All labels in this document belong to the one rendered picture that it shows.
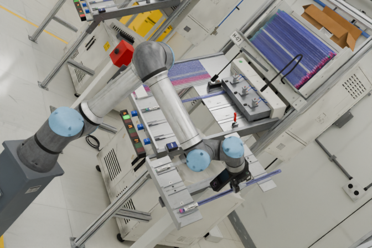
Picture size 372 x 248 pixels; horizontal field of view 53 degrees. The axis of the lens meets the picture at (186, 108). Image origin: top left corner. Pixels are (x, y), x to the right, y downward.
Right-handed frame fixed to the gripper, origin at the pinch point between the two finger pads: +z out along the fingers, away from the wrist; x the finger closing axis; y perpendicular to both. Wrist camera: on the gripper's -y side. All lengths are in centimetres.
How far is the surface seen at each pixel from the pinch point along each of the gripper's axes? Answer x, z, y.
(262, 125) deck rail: 33, 21, 38
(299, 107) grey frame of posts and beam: 29, 14, 58
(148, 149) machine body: 71, 46, -22
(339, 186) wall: 24, 155, 110
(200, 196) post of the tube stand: 8.3, 8.0, -12.4
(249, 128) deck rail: 33.9, 18.1, 29.6
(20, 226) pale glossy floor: 44, 18, -96
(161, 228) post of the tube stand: 9.8, 21.8, -34.7
